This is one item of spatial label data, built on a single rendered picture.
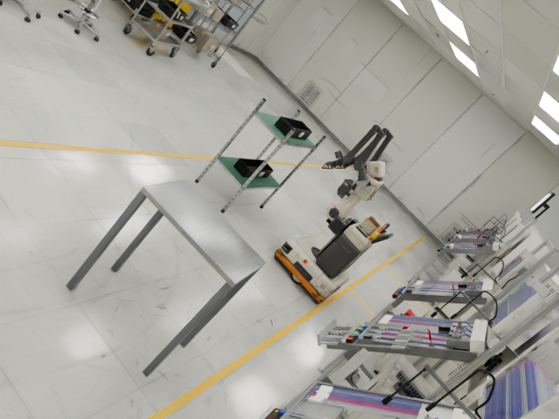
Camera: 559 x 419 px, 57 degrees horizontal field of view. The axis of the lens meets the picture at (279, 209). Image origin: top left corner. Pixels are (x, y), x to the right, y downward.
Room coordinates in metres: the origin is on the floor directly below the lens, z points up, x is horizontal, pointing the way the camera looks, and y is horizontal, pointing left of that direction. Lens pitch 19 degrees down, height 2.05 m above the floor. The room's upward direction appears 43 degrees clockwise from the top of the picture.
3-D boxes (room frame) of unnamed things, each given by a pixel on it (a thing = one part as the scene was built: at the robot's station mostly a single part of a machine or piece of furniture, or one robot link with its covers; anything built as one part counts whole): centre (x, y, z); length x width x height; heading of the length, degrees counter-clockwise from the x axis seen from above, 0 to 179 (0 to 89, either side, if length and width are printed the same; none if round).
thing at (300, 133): (5.18, 0.45, 1.01); 0.57 x 0.17 x 0.11; 166
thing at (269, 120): (5.17, 0.49, 0.55); 0.91 x 0.46 x 1.10; 165
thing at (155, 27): (7.35, 3.06, 0.30); 0.30 x 0.23 x 0.18; 3
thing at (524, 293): (3.16, -1.50, 1.52); 0.51 x 0.13 x 0.27; 165
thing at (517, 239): (7.72, -2.86, 0.95); 1.36 x 0.82 x 1.90; 75
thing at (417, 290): (4.61, -1.84, 0.66); 1.01 x 0.73 x 1.31; 75
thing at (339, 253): (4.89, -0.73, 0.59); 0.55 x 0.34 x 0.83; 166
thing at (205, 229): (2.58, 0.22, 0.40); 0.70 x 0.45 x 0.80; 82
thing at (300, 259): (4.91, -0.64, 0.16); 0.67 x 0.64 x 0.25; 76
